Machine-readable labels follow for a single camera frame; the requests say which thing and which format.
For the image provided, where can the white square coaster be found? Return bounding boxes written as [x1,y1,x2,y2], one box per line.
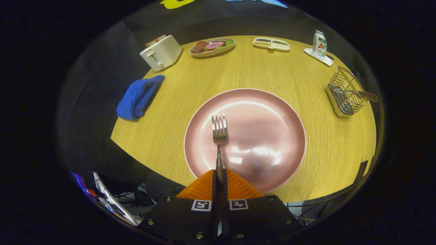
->
[304,48,334,66]

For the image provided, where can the white toaster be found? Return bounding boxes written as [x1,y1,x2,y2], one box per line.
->
[140,34,183,72]

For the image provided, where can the black cables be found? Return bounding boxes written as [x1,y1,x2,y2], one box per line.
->
[116,185,160,210]

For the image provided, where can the metal wire basket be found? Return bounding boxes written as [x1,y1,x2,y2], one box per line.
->
[325,66,365,118]

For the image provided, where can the white flat device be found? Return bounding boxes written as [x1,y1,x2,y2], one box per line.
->
[93,172,138,226]

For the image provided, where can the white divided dish of beans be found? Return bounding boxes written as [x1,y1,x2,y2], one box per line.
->
[252,37,291,52]

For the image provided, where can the brown toast slice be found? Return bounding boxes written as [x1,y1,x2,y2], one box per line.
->
[146,34,167,47]

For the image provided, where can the blue folded cloth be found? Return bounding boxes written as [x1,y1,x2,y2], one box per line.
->
[116,75,166,121]

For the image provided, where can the round plate of food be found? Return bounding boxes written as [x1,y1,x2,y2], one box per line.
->
[189,38,235,58]

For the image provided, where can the metal fork with brown handle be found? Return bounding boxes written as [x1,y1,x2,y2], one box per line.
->
[212,114,228,184]

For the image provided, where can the pink plate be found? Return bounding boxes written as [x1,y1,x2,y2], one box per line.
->
[184,88,307,194]

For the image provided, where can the white plastic drink bottle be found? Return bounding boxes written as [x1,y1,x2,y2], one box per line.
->
[312,30,328,60]

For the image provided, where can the black table clamp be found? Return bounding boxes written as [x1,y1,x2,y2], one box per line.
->
[354,160,369,184]

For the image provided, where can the metal spoon with brown handle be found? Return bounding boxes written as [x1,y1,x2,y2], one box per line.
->
[329,85,378,103]

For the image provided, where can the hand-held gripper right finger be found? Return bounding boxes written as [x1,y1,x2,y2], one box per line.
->
[223,168,303,245]

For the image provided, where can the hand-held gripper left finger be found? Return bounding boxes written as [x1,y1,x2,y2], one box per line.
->
[138,169,218,245]

